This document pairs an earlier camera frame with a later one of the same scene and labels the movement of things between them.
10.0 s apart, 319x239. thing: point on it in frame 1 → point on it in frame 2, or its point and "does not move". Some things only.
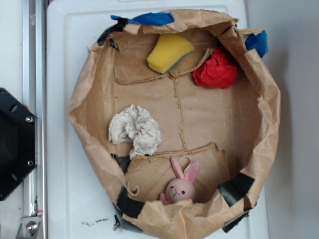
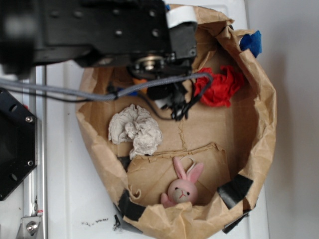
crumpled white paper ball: [139, 127] does not move
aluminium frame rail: [35, 101] does not move
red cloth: [216, 71] → [222, 88]
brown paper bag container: [180, 113] does not move
